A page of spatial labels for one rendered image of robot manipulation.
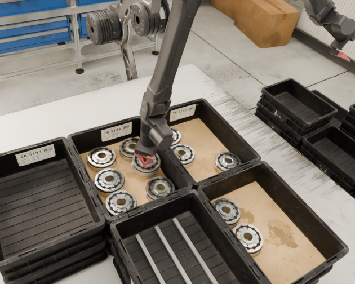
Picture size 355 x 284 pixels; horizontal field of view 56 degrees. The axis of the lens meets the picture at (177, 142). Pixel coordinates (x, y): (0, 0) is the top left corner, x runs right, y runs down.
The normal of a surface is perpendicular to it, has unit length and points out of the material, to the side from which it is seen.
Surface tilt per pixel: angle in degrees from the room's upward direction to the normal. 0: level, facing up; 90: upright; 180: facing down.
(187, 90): 0
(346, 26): 72
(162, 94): 93
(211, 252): 0
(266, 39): 90
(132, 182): 0
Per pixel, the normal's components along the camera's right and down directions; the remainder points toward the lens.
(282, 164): 0.11, -0.71
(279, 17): 0.40, 0.65
